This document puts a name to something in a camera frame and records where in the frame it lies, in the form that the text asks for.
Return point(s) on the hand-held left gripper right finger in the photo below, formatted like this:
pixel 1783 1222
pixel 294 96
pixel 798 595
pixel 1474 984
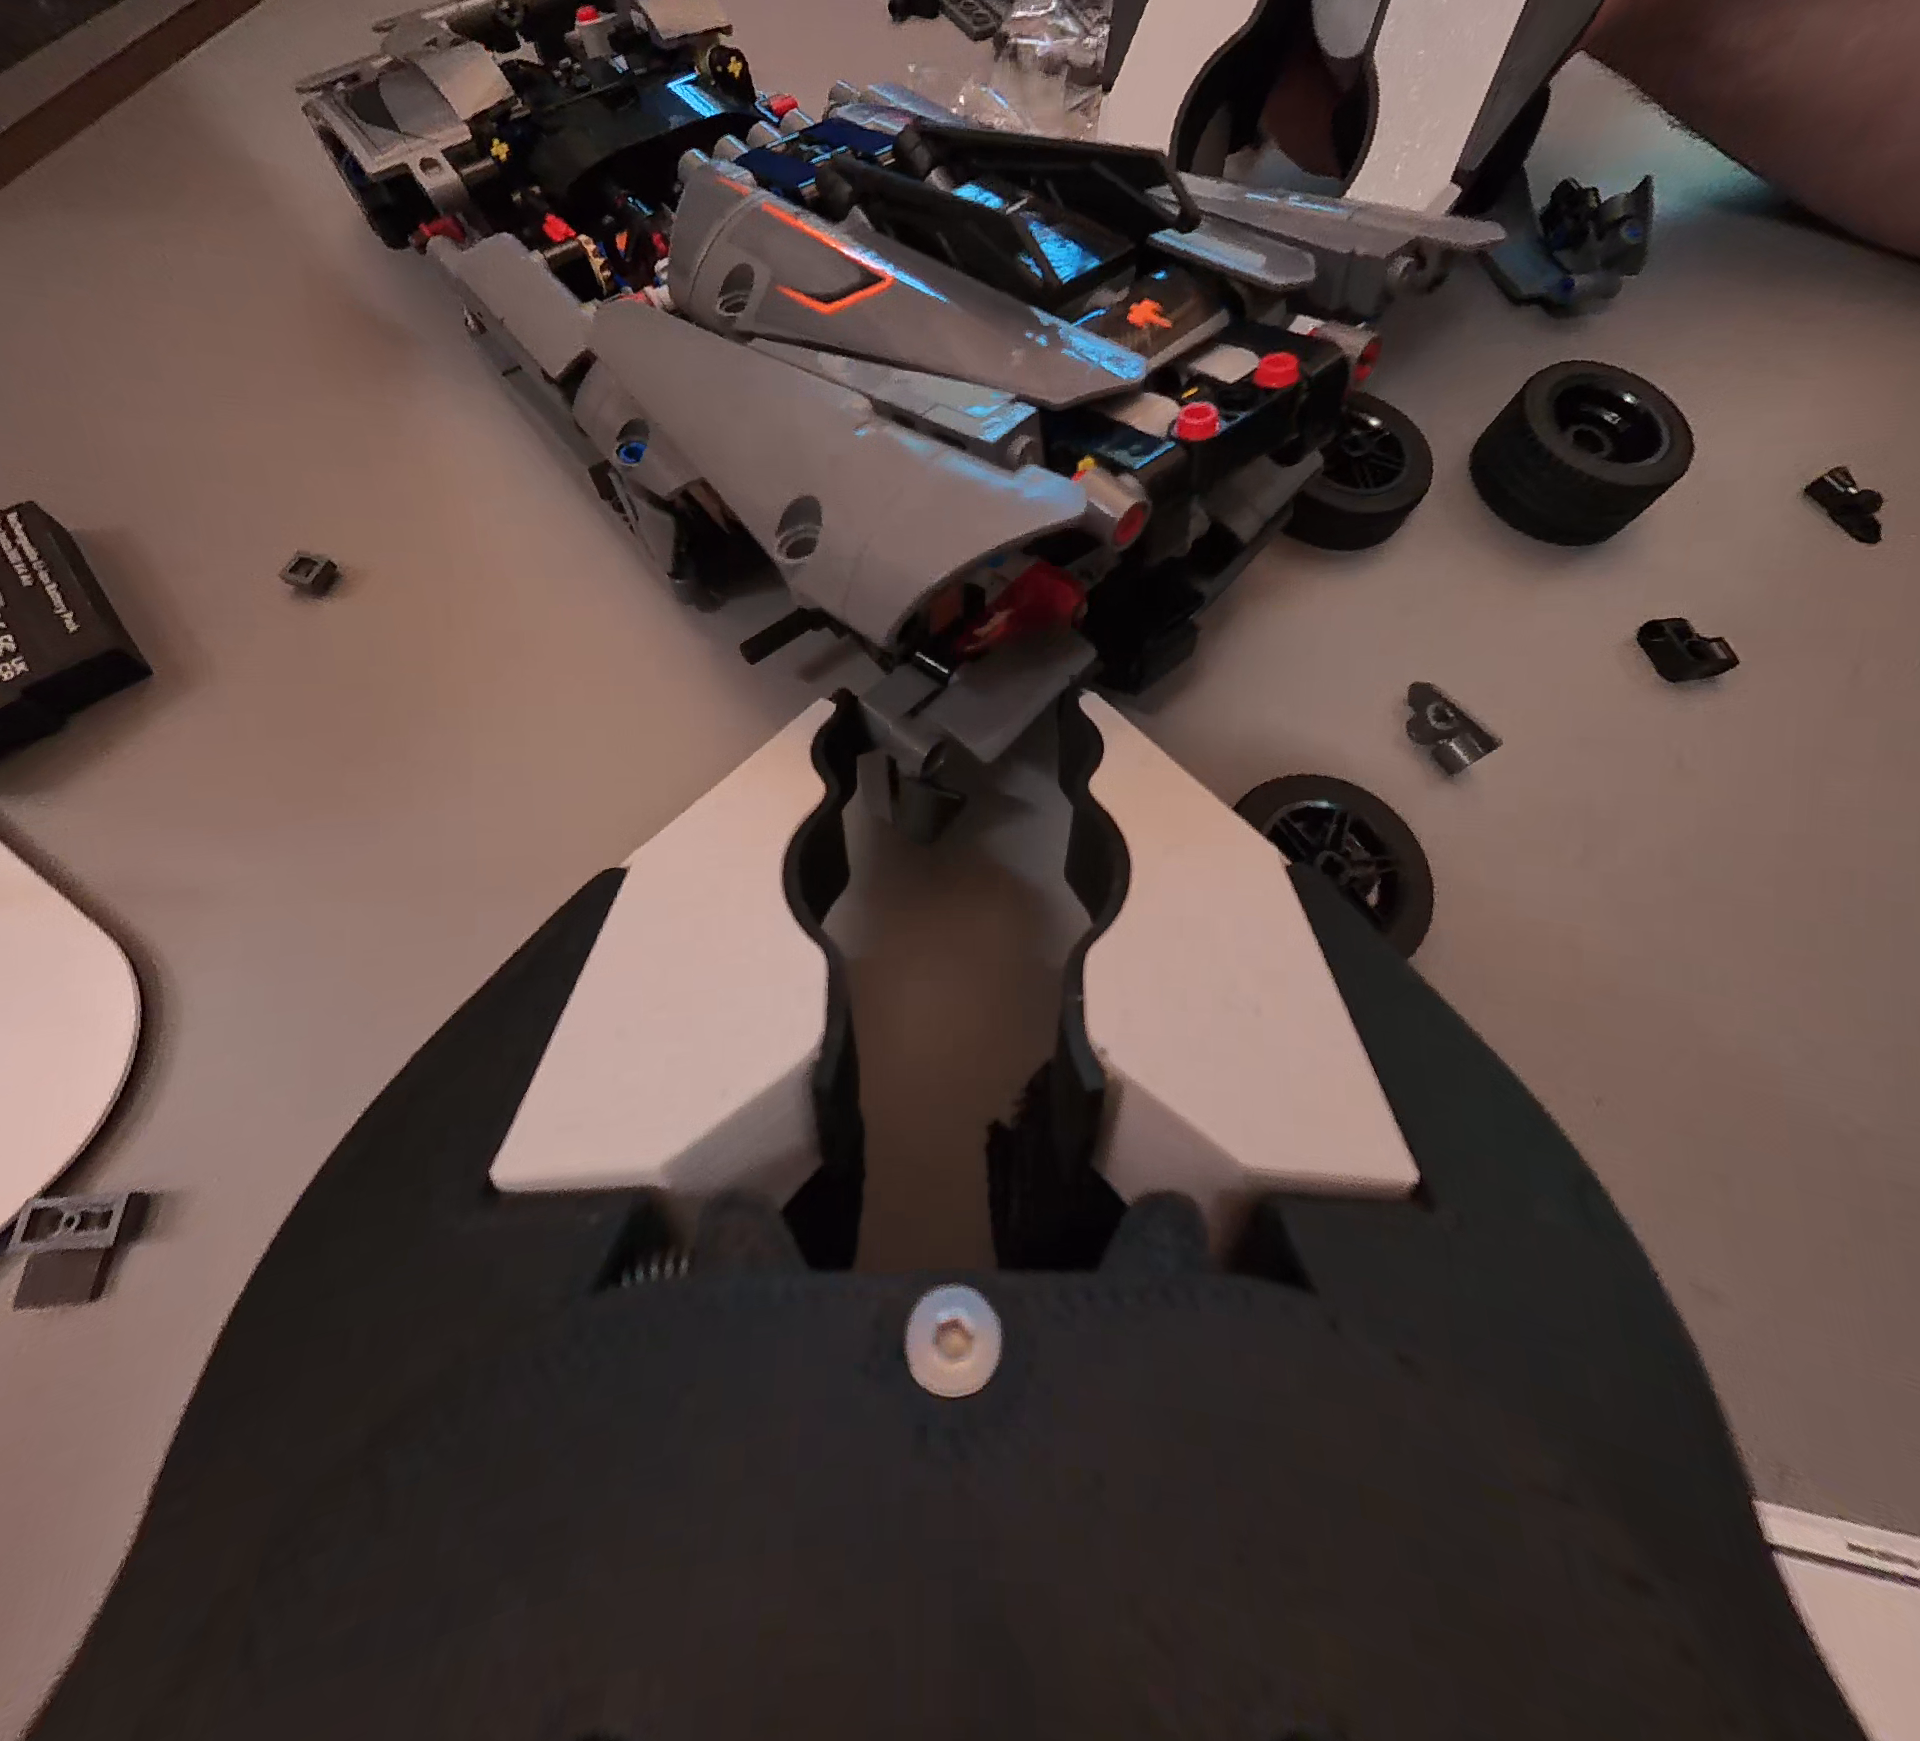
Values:
pixel 1245 1021

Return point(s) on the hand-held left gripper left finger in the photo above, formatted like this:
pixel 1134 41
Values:
pixel 675 990

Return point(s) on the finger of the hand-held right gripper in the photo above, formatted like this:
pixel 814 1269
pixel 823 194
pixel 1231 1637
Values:
pixel 1201 1
pixel 1447 76

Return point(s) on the black spoked lego wheel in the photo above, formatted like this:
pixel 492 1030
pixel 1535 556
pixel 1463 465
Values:
pixel 1373 474
pixel 1352 856

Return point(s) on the grey and black lego car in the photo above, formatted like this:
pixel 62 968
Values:
pixel 842 481

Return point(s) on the person's right forearm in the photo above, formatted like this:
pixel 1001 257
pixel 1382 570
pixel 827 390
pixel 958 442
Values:
pixel 1786 1

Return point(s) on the clear bag of lego parts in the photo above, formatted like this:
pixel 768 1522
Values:
pixel 1036 30

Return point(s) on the small grey holed lego plate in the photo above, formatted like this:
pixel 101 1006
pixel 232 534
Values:
pixel 971 6

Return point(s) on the grey lego panel subassembly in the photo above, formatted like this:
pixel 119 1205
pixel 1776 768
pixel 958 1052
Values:
pixel 1613 249

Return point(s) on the dark grey lego clip piece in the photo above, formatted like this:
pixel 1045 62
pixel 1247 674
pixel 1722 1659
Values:
pixel 1447 729

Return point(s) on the wide black lego tyre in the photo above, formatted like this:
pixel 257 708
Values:
pixel 1545 481

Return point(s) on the small dark grey lego stud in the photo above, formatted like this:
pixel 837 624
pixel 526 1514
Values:
pixel 308 571

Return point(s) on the black angled lego connector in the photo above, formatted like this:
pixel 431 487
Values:
pixel 1689 645

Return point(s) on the small black lego connector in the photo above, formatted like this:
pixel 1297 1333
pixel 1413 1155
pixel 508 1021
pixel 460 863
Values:
pixel 1844 503

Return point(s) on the grey flat lego plate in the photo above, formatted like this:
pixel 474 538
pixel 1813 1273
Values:
pixel 70 1237

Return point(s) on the white rounded board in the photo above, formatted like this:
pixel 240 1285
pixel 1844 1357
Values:
pixel 62 1021

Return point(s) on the black battery pack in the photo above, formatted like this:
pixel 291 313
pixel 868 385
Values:
pixel 62 645

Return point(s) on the white paper sheet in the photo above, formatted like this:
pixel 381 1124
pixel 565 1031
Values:
pixel 1861 1576

